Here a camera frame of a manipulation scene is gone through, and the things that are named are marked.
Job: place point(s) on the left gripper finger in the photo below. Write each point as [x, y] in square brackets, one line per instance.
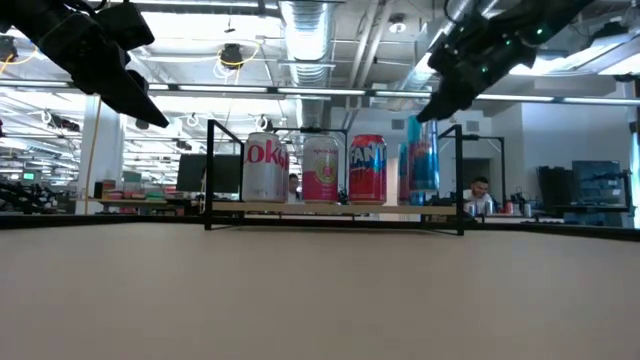
[132, 105]
[141, 82]

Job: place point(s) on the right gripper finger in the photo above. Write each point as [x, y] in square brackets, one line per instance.
[445, 107]

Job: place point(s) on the large Red Bull sugarfree can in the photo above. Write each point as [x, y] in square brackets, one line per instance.
[424, 155]

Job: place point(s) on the red Fanta can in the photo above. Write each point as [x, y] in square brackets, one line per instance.
[367, 175]

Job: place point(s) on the pink and white soda can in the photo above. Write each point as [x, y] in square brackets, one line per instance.
[320, 175]

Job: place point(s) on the white Diet Coke can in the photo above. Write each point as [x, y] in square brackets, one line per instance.
[265, 175]

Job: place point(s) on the long ceiling light strip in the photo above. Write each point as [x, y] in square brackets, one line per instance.
[225, 89]

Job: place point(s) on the black computer monitor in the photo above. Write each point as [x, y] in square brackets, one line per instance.
[192, 172]

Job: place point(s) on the person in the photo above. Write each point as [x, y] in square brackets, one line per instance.
[294, 185]
[480, 192]

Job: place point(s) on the black ceiling dome device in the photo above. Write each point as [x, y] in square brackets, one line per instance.
[231, 55]

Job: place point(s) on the wooden desk with stacked items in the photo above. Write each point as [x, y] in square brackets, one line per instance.
[120, 201]

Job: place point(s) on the small distant silver can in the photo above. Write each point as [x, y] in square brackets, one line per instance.
[489, 207]

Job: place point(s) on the small distant pink can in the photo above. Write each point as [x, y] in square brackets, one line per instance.
[509, 208]

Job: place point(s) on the dark office monitor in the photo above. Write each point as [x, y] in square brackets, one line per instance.
[555, 185]

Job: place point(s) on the wall vent grille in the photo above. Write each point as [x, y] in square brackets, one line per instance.
[472, 126]

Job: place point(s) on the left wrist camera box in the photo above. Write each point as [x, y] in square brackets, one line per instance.
[125, 25]

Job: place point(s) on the black frame shelf, wooden board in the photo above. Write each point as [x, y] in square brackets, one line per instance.
[208, 175]

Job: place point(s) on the round silver ventilation duct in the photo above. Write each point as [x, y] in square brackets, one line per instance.
[306, 50]

